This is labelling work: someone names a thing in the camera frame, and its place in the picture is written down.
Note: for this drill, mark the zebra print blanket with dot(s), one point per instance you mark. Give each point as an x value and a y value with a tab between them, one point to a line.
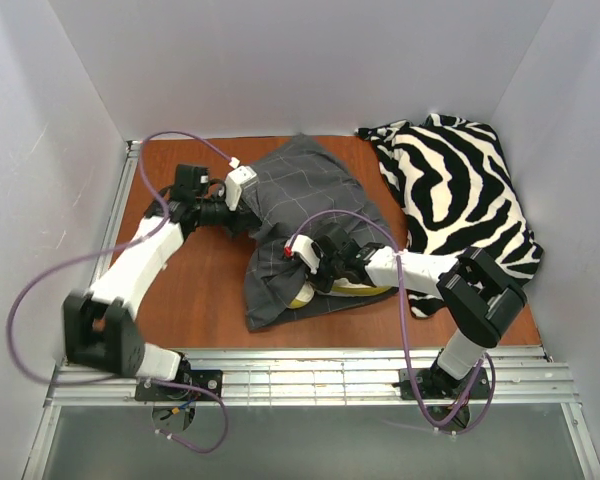
450	178

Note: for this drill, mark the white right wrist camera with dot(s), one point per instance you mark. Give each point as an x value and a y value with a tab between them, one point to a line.
302	247

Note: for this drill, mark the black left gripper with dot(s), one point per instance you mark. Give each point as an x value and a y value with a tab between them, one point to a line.
245	220

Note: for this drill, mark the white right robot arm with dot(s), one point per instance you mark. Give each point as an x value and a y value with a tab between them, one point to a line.
481	298

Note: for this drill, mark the aluminium rail frame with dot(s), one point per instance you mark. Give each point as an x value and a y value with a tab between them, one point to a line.
316	399

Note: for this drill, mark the cream yellow-edged pillow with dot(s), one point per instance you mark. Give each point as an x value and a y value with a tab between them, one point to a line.
340	288

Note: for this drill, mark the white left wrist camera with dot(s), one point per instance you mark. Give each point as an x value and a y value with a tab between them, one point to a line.
236	181

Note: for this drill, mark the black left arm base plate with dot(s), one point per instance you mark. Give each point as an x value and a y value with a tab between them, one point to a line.
207	379

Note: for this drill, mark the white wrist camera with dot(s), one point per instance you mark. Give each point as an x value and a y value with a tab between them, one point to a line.
302	247
236	181

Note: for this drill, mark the grey checked pillowcase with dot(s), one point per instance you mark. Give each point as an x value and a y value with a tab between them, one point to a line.
294	182

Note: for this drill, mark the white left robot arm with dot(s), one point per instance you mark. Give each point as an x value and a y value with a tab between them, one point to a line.
99	324

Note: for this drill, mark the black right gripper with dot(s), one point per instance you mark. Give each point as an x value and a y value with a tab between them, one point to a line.
321	276

